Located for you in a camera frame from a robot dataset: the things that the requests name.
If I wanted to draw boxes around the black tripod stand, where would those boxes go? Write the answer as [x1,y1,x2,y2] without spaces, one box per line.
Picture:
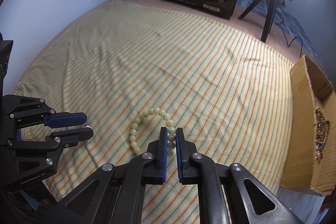
[237,0,292,43]

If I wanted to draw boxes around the yellow striped cloth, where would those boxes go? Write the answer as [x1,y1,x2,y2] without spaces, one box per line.
[12,0,295,224]

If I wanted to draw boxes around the black power cable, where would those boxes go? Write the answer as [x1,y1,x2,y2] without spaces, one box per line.
[278,0,305,58]

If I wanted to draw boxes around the cream bead bracelet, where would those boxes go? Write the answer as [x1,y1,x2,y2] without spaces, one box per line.
[129,107,176,156]

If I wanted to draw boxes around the dark blue bangle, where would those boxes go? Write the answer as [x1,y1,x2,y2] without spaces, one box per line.
[315,109,330,151]

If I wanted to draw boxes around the brown wooden bead necklace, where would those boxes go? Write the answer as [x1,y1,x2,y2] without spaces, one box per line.
[313,107,330,162]

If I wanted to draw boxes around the cardboard box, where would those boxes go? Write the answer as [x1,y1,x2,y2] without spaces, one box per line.
[280,56,335,196]

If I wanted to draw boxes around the blue patterned bed sheet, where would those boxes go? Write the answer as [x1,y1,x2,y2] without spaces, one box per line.
[237,0,317,59]

